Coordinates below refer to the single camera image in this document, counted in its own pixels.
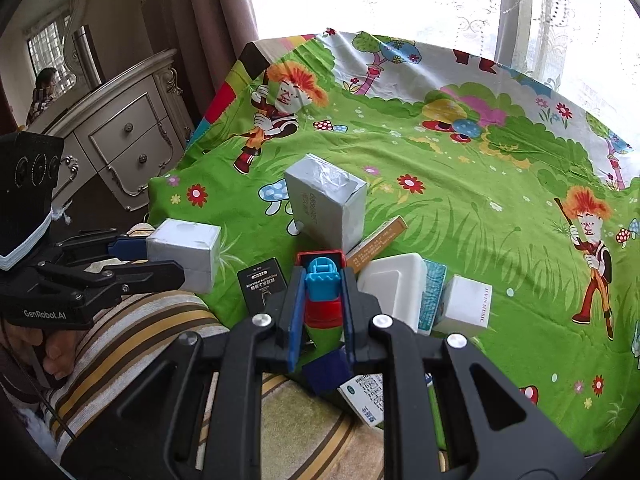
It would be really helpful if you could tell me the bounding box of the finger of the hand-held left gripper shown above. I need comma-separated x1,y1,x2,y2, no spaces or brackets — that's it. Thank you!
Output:
56,229,152,265
36,259,186,307

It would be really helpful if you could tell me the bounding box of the colourful plastic toy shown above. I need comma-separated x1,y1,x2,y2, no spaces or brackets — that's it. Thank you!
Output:
295,250,358,396

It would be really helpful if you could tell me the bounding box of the ornate framed mirror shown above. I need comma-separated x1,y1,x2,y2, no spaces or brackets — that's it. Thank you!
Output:
0,0,108,126

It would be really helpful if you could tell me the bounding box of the person's left hand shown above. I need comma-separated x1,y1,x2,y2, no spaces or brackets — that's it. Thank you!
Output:
0,320,77,392

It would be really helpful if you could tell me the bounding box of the teal patterned box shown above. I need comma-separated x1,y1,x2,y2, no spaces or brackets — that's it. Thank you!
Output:
416,262,448,337

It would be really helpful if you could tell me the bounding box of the ornate cream dresser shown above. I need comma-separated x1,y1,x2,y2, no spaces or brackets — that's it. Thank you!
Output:
30,49,196,213

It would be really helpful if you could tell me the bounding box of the small silver-white cube box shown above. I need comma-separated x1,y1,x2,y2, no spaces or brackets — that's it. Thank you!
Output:
146,218,222,293

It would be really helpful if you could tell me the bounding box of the black box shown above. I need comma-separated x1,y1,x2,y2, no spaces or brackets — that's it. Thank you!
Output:
237,257,290,318

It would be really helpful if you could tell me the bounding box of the brown slim box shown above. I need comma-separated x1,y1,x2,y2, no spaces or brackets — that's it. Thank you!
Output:
345,215,406,273

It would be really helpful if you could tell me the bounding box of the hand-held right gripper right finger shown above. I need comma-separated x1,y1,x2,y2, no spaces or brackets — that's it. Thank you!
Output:
340,266,586,480

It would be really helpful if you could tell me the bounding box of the striped towel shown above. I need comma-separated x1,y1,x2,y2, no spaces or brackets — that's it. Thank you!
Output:
0,222,401,480

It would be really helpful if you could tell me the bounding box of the brown patterned curtain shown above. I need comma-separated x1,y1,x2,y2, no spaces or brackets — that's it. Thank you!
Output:
132,0,261,126

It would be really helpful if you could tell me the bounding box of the white cube box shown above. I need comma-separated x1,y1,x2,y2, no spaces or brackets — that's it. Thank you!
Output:
433,274,494,337

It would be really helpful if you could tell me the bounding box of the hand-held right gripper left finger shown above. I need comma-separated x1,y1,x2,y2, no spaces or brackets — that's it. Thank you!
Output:
115,265,308,480

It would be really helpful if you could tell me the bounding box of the grey cardboard box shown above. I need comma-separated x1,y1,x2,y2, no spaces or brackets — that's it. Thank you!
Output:
283,153,367,253

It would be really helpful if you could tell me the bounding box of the green cartoon printed blanket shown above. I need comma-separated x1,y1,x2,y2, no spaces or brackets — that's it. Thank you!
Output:
147,30,640,456

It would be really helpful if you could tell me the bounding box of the white medicine box blue print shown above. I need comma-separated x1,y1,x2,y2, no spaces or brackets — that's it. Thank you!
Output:
338,372,387,429

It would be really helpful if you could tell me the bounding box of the white lace curtain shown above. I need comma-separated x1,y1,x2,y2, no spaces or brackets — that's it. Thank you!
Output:
240,0,640,181

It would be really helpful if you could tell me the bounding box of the white plastic case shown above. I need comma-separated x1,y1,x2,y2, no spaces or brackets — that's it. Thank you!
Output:
356,253,429,333

